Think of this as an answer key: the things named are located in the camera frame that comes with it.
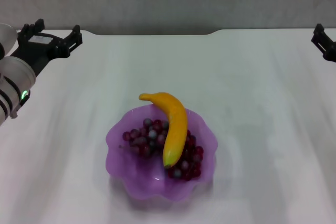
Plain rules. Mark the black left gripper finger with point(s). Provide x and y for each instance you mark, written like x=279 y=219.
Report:
x=74 y=37
x=30 y=28

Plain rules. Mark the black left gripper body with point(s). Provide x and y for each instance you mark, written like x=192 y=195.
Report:
x=39 y=49

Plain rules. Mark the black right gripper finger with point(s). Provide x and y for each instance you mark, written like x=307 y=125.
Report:
x=321 y=37

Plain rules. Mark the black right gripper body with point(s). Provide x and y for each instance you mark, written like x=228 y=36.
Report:
x=331 y=53

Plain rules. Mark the red grape bunch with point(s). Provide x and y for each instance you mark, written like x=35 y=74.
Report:
x=149 y=140

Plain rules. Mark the yellow banana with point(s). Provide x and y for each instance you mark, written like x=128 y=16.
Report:
x=176 y=129

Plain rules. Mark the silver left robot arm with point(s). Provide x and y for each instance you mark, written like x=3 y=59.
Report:
x=13 y=85

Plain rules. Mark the purple scalloped plastic bowl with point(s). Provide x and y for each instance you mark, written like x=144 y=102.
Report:
x=147 y=184

